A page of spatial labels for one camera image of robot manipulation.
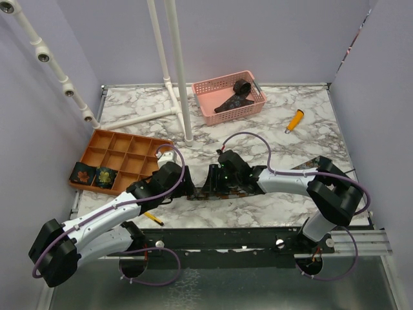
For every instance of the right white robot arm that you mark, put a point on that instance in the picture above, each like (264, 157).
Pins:
(335, 195)

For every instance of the dark blue-flowered tie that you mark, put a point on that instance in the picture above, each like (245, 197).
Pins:
(242, 89)

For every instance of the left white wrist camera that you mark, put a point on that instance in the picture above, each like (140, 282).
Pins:
(168, 156)

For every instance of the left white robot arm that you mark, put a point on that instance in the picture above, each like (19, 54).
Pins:
(61, 248)

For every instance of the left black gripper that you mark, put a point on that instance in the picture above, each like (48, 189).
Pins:
(185, 188)

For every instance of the black orange-flower rolled tie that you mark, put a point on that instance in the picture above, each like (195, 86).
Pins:
(82, 174)

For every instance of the pink perforated plastic basket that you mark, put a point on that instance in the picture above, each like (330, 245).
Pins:
(228, 97)

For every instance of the wooden compartment tray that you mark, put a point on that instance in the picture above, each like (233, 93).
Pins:
(133, 157)

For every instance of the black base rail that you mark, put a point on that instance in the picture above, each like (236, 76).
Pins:
(238, 247)

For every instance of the navy yellow-flower rolled tie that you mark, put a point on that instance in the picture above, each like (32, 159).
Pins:
(105, 177)

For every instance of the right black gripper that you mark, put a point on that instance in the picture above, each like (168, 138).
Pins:
(213, 180)

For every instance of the brown grey floral tie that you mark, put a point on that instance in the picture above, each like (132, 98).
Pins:
(293, 181)

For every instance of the yellow handled utility knife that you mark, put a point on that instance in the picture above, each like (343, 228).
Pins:
(294, 121)

